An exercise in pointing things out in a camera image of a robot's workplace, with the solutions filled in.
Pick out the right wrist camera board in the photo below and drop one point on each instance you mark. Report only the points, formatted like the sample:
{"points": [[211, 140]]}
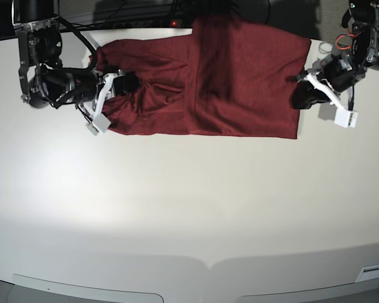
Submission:
{"points": [[98, 125]]}

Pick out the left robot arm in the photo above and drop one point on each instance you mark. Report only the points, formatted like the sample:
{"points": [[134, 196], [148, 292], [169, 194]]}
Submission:
{"points": [[362, 23]]}

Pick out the black power strip red switch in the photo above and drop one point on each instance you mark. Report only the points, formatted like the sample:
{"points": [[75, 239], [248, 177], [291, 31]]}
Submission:
{"points": [[154, 23]]}

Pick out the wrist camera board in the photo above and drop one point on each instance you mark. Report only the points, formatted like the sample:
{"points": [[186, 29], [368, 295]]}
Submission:
{"points": [[98, 125], [345, 118]]}

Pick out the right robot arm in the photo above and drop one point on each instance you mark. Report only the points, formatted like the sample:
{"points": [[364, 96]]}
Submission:
{"points": [[40, 42]]}

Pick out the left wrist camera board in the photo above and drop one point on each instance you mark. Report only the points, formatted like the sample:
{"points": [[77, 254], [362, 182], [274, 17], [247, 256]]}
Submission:
{"points": [[345, 118]]}

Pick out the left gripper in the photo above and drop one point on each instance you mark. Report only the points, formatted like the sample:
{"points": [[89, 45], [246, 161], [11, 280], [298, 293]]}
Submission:
{"points": [[338, 72]]}

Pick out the white label plate on table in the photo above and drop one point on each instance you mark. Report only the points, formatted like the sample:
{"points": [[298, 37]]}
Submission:
{"points": [[368, 273]]}

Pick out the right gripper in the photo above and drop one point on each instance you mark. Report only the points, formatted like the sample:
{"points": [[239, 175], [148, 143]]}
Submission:
{"points": [[58, 88]]}

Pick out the dark red long-sleeve shirt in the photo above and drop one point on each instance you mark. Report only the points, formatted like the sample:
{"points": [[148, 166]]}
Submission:
{"points": [[229, 77]]}

